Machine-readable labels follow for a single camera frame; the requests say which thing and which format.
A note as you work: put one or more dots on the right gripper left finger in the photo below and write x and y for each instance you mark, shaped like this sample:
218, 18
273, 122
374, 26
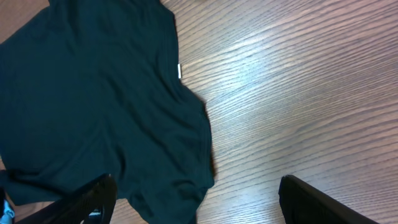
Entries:
92, 203

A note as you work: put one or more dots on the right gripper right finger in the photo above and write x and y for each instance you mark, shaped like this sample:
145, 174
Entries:
303, 204

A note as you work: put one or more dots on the black t-shirt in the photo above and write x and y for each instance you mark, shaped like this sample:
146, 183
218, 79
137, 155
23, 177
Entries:
91, 88

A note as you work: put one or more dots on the light blue garment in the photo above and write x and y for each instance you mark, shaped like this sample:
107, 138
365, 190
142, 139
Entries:
7, 216

